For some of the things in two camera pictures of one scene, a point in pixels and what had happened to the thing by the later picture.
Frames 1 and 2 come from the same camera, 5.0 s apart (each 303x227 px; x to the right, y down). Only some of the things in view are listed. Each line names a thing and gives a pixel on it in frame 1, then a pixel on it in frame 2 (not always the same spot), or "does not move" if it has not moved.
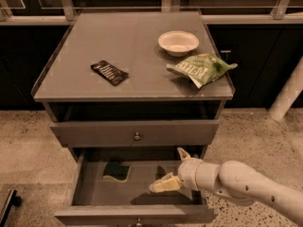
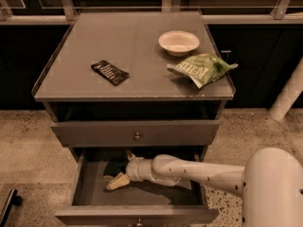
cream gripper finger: [183, 154] → [130, 155]
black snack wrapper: [110, 72] does not move
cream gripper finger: [169, 183] → [121, 180]
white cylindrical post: [288, 93] does not move
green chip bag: [201, 68] does not move
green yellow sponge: [116, 171] does not move
